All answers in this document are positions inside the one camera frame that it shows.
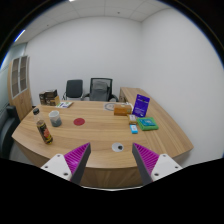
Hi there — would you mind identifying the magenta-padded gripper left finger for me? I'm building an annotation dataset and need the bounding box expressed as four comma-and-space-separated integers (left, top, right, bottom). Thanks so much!
40, 142, 92, 186

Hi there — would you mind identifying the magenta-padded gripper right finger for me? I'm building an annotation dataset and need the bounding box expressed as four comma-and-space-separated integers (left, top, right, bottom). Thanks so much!
131, 142, 184, 186

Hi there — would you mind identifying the small blue box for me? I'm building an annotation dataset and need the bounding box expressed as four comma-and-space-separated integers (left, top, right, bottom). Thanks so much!
129, 124, 139, 135

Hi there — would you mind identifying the green flat box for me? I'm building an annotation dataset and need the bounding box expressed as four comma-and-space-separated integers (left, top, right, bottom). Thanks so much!
136, 116, 160, 132

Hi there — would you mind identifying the flat round red coaster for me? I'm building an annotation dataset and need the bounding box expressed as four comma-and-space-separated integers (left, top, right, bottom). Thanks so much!
73, 117, 86, 127

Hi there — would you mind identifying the small orange and white box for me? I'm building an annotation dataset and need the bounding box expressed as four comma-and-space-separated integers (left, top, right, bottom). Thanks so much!
128, 114, 138, 125

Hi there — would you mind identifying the drink bottle with orange label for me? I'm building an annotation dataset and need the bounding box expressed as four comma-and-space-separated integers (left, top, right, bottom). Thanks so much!
32, 107, 54, 145

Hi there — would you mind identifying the dark glass cup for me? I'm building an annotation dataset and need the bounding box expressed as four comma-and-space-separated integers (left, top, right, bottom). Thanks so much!
48, 110, 63, 128

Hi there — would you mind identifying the green and white booklet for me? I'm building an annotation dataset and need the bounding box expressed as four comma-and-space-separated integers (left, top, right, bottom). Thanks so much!
55, 101, 74, 109

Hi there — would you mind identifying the wooden tissue box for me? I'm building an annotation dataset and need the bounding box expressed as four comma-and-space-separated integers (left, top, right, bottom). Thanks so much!
113, 103, 133, 117

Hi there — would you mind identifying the light brown cardboard box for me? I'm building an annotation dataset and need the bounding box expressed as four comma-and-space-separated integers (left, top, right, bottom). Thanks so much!
49, 95, 61, 107

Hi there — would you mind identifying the round grey plate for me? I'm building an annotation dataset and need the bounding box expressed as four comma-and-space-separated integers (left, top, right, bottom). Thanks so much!
103, 102, 117, 112

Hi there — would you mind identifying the dark brown box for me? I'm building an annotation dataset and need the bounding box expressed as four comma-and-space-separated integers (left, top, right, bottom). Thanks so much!
38, 88, 59, 106

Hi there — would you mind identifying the black office chair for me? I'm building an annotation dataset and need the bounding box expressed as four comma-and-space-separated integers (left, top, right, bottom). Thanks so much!
62, 79, 85, 101

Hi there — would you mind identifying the black leather armchair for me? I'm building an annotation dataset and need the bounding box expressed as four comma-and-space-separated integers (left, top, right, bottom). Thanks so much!
0, 105, 21, 160

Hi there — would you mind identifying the grey mesh office chair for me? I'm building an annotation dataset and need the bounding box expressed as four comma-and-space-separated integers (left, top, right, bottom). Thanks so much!
82, 77, 119, 103

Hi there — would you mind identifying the wooden cabinet with glass doors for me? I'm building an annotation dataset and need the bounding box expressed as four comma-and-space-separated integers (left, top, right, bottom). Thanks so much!
7, 55, 34, 122

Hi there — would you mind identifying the round desk cable grommet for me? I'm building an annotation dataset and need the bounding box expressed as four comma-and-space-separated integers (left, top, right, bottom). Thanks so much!
111, 142, 125, 153

